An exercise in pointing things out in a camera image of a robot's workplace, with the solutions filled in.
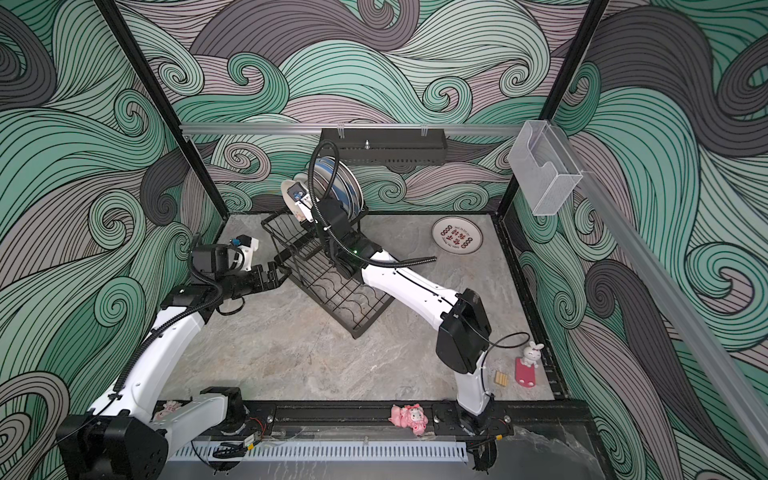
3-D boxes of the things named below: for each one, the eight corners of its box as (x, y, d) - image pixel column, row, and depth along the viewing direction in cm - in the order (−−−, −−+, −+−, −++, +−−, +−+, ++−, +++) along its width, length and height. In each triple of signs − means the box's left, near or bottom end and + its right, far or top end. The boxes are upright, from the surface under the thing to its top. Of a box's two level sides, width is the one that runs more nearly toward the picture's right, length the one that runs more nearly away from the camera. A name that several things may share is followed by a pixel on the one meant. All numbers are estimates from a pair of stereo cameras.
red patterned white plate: (435, 254, 110) (436, 251, 108) (429, 220, 122) (430, 216, 120) (485, 254, 110) (487, 251, 108) (475, 220, 122) (476, 216, 120)
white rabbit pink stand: (514, 382, 81) (525, 374, 75) (515, 349, 87) (526, 339, 81) (531, 388, 80) (544, 380, 74) (531, 354, 86) (543, 344, 80)
